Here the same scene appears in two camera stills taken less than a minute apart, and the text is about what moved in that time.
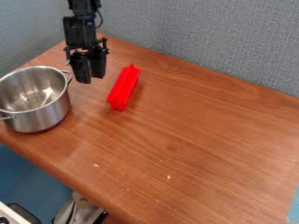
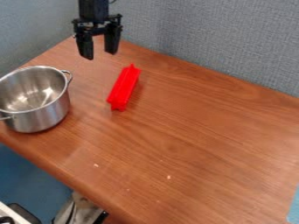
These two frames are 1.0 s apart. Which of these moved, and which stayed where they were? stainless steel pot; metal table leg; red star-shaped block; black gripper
Moved: black gripper
Stayed: metal table leg; red star-shaped block; stainless steel pot
